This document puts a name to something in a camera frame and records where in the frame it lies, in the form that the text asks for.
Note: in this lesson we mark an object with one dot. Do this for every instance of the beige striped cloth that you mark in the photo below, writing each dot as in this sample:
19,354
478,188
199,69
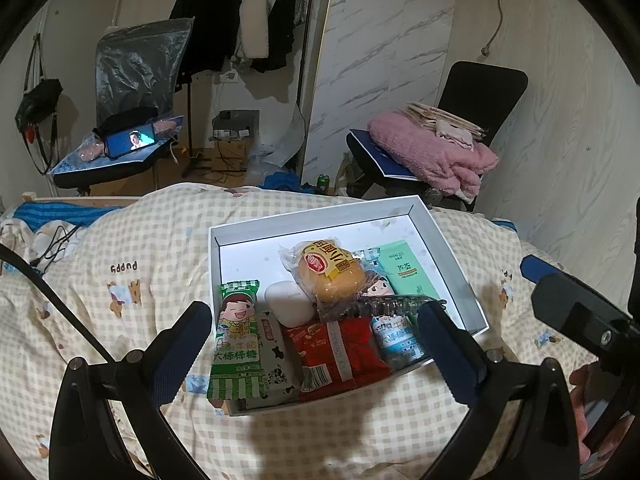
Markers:
445,120

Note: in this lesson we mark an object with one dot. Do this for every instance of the small white case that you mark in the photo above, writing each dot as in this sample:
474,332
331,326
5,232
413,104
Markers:
287,302

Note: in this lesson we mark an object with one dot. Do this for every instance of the brown cardboard box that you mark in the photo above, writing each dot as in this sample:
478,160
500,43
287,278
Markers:
232,155

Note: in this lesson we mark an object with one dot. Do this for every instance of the black clothes rack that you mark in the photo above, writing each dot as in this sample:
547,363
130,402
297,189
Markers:
305,85

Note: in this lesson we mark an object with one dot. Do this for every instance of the grey electronic device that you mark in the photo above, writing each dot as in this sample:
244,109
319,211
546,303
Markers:
235,122

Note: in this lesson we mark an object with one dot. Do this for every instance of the yellow bread bun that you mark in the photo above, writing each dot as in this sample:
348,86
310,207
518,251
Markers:
325,275

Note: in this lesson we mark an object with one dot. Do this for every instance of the dark blue folder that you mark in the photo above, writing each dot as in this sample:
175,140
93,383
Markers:
380,160

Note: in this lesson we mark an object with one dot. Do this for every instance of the blue cloth on floor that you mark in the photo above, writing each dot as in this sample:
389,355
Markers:
280,181

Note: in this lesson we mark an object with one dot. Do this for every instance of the black stool with blue mat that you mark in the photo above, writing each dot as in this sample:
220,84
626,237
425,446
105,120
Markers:
100,170

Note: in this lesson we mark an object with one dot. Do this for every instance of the clear plastic bag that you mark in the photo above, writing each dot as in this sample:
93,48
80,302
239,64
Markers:
135,70

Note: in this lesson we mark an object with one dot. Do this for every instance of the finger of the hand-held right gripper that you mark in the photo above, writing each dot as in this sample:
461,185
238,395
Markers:
537,267

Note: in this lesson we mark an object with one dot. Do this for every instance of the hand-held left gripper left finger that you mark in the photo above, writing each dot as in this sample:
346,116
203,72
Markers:
180,355

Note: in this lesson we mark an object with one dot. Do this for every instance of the blue cartoon snack packet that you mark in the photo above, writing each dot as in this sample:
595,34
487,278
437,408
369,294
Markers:
397,342

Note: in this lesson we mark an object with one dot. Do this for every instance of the black hanging jacket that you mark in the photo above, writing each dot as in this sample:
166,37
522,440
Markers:
205,25

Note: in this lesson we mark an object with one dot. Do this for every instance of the blue striped towel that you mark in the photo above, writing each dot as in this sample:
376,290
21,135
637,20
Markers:
65,215

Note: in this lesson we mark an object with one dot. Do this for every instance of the wooden bed frame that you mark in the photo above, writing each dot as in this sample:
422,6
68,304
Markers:
75,201

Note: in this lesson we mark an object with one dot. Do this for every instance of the mint green tube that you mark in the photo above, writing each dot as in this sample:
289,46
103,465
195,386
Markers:
407,270

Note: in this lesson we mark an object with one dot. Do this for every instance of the person's right hand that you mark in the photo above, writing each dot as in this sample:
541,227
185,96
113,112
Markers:
580,410

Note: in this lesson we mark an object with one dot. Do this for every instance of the black office chair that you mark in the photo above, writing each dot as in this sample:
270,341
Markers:
485,90

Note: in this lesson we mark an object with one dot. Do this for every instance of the green drink can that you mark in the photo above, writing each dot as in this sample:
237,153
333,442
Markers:
323,182

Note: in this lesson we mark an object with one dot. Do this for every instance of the red snack packet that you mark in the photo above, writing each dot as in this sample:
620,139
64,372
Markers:
335,355

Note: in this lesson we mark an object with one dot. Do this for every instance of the checked puppy-print blanket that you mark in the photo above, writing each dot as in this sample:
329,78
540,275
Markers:
125,270

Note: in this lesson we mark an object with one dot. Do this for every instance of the white hanging garment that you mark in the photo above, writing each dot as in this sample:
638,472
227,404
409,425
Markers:
255,20

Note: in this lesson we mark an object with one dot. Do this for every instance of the black hanging bag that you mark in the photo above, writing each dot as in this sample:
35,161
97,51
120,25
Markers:
37,105

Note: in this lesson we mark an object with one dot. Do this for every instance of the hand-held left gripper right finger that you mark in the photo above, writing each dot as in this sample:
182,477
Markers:
450,360

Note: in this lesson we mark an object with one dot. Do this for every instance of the white cow-print biscuit packet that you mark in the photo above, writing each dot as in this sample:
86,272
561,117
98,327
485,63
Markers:
275,365

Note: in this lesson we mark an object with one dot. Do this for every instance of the white cardboard box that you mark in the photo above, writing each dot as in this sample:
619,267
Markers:
250,255

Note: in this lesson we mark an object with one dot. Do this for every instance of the pink fluffy cloth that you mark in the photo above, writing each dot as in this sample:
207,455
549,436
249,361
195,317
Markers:
425,155

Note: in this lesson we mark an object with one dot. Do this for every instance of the black hanging garment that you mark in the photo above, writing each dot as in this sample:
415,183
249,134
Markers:
277,30

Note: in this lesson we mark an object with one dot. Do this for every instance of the phone showing video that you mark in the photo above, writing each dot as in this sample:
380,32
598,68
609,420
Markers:
131,142

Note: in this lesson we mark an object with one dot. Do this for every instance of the green striped lollipop packet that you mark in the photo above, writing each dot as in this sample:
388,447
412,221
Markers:
237,340

